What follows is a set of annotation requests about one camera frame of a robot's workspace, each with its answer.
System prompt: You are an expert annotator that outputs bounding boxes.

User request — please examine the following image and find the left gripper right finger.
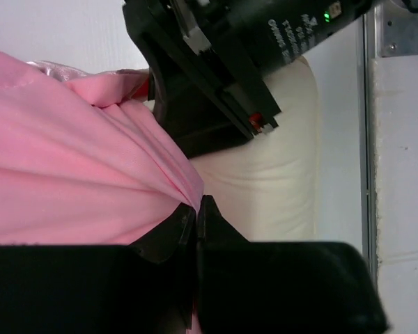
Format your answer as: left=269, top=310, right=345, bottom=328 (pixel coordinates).
left=196, top=195, right=248, bottom=244

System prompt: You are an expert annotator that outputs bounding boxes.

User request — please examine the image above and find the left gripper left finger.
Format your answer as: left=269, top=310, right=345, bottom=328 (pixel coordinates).
left=129, top=203, right=196, bottom=264

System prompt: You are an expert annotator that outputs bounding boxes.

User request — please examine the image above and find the aluminium table frame rail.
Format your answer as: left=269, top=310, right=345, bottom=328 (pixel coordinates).
left=357, top=10, right=378, bottom=281

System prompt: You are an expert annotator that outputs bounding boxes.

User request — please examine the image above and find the cream white pillow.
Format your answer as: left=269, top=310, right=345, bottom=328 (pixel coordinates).
left=190, top=58, right=318, bottom=241

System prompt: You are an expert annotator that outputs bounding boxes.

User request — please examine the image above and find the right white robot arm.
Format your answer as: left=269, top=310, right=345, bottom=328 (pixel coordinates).
left=123, top=1, right=418, bottom=158

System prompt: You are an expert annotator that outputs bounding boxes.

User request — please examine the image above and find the white front cover board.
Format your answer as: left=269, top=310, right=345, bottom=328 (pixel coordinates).
left=371, top=56, right=418, bottom=333

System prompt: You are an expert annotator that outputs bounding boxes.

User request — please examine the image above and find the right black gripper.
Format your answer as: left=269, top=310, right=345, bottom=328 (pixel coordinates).
left=122, top=1, right=373, bottom=159

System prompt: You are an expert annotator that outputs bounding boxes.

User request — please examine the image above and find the pink satin pillowcase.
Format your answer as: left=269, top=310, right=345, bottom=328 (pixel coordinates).
left=0, top=52, right=203, bottom=246

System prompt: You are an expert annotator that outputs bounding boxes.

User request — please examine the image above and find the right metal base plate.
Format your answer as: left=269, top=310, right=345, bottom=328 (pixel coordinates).
left=374, top=1, right=418, bottom=58

